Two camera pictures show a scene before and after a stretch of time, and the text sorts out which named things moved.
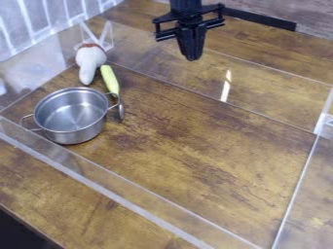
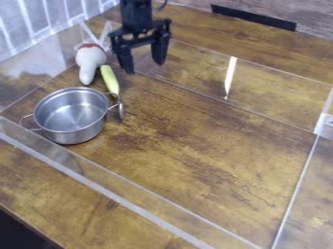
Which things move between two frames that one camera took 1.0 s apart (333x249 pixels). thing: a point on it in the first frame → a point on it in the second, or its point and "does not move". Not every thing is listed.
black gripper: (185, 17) → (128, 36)
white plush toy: (89, 57) does not move
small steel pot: (70, 115) does not move
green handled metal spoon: (113, 88) does not move
